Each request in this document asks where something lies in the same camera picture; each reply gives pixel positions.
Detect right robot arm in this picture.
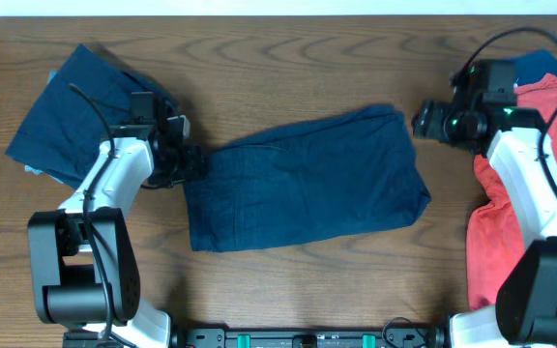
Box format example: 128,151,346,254
412,60,557,347

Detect red orange t-shirt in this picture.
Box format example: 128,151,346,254
465,72,557,311

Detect dark blue garment underneath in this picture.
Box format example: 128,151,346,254
511,49,557,87

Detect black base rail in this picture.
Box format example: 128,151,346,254
63,316,454,348

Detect folded navy shorts stack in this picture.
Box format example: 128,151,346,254
6,44,178,189

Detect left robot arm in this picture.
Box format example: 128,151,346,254
27,92,209,347

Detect navy blue shorts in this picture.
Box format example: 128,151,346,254
184,104,431,252

